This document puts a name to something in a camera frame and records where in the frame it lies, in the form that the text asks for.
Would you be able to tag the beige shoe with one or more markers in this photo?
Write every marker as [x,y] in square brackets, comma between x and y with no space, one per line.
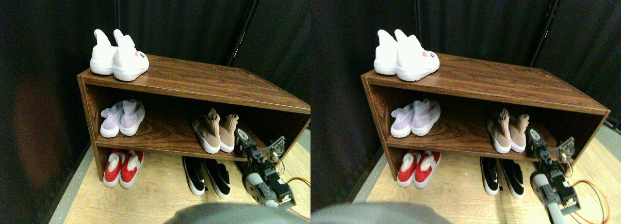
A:
[518,136]
[228,136]
[499,134]
[207,134]

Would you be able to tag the black shoe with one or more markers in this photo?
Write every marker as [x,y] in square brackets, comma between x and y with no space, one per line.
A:
[194,176]
[514,179]
[490,176]
[219,179]

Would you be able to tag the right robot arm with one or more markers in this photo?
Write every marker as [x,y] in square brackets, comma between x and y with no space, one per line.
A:
[553,190]
[267,185]

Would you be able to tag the brown shoe rack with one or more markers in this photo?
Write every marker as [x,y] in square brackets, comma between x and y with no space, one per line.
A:
[490,83]
[208,83]

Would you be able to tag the lilac shoe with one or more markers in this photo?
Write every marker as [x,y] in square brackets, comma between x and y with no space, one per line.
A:
[401,126]
[425,120]
[132,120]
[110,124]

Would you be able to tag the curtain stand pole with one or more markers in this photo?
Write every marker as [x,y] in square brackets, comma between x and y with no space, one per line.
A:
[547,27]
[118,10]
[245,27]

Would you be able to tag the white shoe with red mark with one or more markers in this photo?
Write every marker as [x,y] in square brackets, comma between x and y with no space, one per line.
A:
[128,61]
[415,61]

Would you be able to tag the black bracket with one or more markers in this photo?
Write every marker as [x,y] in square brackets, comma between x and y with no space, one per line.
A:
[276,147]
[566,149]

